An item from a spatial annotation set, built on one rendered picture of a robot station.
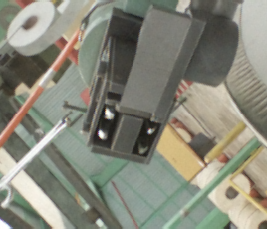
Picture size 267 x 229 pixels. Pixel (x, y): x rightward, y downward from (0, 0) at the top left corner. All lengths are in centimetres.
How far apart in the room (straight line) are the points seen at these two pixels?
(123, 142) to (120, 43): 13
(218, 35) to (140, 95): 10
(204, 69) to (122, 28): 14
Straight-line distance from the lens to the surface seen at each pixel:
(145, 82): 41
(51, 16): 115
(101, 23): 55
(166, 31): 39
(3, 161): 124
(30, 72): 127
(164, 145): 1039
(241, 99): 52
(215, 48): 42
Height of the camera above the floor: 145
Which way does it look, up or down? 1 degrees down
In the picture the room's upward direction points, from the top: 134 degrees counter-clockwise
